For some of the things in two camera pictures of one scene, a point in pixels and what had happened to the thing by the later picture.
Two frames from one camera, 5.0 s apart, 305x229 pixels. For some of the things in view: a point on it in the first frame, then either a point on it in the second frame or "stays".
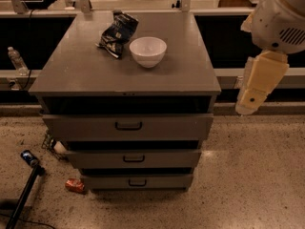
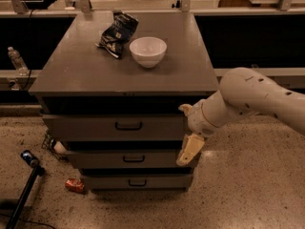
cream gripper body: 275,26 -> 197,120
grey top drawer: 131,127 stays
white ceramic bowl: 148,52 stays
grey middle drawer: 136,158 stays
